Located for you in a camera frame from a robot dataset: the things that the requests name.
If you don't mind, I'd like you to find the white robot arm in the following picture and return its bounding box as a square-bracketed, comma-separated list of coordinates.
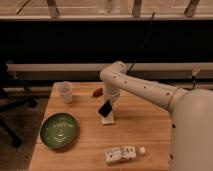
[100, 61, 213, 171]

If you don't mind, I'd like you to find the white sponge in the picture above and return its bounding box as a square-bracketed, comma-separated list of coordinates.
[101, 113, 114, 125]

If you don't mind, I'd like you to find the brown sausage toy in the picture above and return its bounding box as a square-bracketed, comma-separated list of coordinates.
[92, 88, 103, 97]

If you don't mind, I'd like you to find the clear plastic cup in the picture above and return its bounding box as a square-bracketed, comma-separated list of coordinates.
[56, 81, 73, 103]

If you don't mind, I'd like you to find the crushed white plastic bottle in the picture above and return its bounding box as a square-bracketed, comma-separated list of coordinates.
[104, 146, 146, 164]

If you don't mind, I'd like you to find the green ceramic bowl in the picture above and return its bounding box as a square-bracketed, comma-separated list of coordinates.
[40, 113, 78, 149]

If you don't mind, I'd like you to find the white baseboard heater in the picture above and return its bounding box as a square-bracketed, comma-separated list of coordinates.
[8, 62, 213, 80]

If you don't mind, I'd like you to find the black office chair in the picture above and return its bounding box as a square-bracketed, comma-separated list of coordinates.
[0, 61, 37, 148]

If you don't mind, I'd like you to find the black hanging cable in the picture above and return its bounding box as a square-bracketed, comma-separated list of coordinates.
[126, 11, 156, 75]

